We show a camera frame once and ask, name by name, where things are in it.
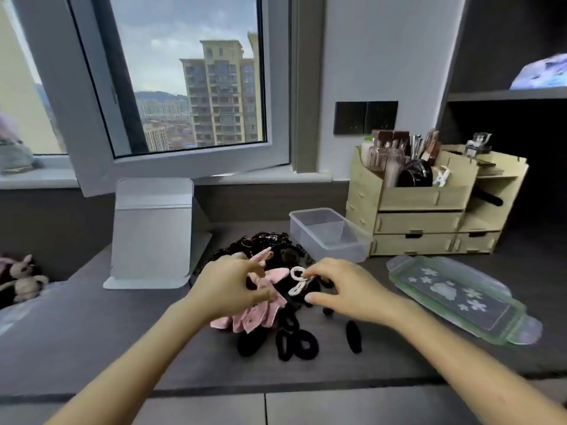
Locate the person's left hand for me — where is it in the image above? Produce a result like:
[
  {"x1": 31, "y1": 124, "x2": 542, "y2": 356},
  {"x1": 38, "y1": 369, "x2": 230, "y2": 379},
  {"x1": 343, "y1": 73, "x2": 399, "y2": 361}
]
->
[{"x1": 190, "y1": 251, "x2": 273, "y2": 325}]

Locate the person's right hand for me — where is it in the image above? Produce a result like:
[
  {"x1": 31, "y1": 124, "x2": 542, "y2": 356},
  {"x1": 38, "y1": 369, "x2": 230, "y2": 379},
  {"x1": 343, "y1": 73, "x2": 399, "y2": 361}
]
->
[{"x1": 304, "y1": 257, "x2": 400, "y2": 326}]

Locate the pink fabric hair bow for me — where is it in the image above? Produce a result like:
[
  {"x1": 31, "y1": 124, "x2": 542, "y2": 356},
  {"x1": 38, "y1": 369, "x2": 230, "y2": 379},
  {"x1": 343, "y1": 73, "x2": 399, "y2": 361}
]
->
[{"x1": 209, "y1": 248, "x2": 291, "y2": 335}]

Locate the white chain hair clip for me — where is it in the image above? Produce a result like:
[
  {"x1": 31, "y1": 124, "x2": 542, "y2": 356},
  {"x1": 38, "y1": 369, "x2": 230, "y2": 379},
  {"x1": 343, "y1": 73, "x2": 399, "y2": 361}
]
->
[{"x1": 288, "y1": 266, "x2": 318, "y2": 298}]

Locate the person's right forearm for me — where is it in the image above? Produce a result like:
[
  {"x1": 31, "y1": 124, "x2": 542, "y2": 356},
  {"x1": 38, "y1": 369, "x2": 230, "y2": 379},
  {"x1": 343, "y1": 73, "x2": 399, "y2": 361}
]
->
[{"x1": 389, "y1": 295, "x2": 567, "y2": 425}]

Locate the person's left forearm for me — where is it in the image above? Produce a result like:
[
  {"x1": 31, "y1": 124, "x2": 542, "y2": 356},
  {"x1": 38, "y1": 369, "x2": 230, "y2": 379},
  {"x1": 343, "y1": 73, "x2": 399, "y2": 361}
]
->
[{"x1": 44, "y1": 298, "x2": 209, "y2": 425}]

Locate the clear plastic container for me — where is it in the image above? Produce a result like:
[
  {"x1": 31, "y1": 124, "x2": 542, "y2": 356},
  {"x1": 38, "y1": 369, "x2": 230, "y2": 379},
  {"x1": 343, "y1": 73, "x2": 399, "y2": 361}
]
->
[{"x1": 289, "y1": 208, "x2": 375, "y2": 264}]

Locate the white folding stand mirror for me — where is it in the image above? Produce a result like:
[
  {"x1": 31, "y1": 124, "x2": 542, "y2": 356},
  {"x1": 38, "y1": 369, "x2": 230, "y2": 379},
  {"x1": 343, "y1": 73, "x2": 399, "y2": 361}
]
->
[{"x1": 103, "y1": 178, "x2": 214, "y2": 291}]

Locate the wooden desktop drawer organizer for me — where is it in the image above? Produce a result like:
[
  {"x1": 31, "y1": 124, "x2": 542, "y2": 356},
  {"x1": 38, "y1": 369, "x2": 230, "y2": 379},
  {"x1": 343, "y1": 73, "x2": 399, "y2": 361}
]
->
[{"x1": 345, "y1": 143, "x2": 529, "y2": 257}]

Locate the green clear flower-print lid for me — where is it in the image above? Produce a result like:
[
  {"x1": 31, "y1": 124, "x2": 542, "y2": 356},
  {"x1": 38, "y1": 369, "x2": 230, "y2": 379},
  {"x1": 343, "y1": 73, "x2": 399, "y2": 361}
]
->
[{"x1": 386, "y1": 255, "x2": 544, "y2": 347}]

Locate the white open window sash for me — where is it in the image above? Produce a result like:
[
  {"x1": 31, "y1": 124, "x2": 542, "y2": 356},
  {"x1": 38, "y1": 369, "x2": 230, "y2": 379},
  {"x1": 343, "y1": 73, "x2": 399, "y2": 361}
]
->
[{"x1": 66, "y1": 0, "x2": 293, "y2": 198}]

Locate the black round compact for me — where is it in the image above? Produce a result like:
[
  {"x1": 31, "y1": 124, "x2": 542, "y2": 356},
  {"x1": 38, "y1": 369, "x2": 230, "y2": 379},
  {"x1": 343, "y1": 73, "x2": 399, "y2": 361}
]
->
[{"x1": 397, "y1": 158, "x2": 434, "y2": 188}]

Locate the group of pink cosmetic tubes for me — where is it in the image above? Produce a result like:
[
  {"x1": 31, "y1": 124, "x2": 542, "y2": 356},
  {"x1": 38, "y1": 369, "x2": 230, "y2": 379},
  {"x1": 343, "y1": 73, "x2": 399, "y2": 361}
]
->
[{"x1": 361, "y1": 129, "x2": 411, "y2": 187}]

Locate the bunch of makeup brushes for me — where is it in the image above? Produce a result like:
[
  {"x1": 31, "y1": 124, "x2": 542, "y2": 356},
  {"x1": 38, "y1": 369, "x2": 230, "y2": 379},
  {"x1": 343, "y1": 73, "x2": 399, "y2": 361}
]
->
[{"x1": 409, "y1": 129, "x2": 442, "y2": 163}]

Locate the clear perfume bottle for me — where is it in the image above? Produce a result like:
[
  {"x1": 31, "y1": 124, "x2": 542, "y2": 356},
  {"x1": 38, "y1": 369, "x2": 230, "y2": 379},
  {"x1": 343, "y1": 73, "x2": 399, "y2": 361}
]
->
[{"x1": 464, "y1": 132, "x2": 493, "y2": 156}]

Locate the plush rabbit toy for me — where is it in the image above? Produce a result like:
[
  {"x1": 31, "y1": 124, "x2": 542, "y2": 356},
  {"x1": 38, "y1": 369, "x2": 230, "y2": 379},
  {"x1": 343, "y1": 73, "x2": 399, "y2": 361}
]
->
[{"x1": 0, "y1": 254, "x2": 50, "y2": 306}]

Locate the grey plush toy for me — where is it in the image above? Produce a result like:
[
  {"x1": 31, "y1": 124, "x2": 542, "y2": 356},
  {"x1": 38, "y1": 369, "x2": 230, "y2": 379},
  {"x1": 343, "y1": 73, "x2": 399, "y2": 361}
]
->
[{"x1": 0, "y1": 109, "x2": 45, "y2": 174}]

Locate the dark grey shelf unit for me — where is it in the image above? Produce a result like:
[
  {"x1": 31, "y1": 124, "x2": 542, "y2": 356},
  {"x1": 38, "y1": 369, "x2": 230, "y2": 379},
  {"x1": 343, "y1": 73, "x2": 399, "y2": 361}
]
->
[{"x1": 436, "y1": 0, "x2": 567, "y2": 164}]

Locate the blue white patterned cloth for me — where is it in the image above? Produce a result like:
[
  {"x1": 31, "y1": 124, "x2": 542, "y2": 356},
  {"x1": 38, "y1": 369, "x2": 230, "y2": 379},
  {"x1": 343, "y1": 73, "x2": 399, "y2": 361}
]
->
[{"x1": 509, "y1": 52, "x2": 567, "y2": 91}]

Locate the pile of black hair ties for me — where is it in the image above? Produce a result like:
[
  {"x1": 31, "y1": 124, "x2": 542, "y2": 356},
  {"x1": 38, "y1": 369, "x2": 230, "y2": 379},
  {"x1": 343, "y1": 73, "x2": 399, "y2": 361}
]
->
[{"x1": 194, "y1": 232, "x2": 364, "y2": 363}]

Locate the black wall switch panel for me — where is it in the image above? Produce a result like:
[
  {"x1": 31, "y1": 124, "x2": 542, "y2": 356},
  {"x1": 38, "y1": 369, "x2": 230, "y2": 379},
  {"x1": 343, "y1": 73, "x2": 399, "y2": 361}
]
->
[
  {"x1": 333, "y1": 101, "x2": 368, "y2": 136},
  {"x1": 365, "y1": 100, "x2": 399, "y2": 133}
]

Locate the black brush handle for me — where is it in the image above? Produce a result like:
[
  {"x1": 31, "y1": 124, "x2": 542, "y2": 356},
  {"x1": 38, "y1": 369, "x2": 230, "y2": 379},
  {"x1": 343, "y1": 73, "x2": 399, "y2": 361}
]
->
[{"x1": 473, "y1": 188, "x2": 505, "y2": 207}]

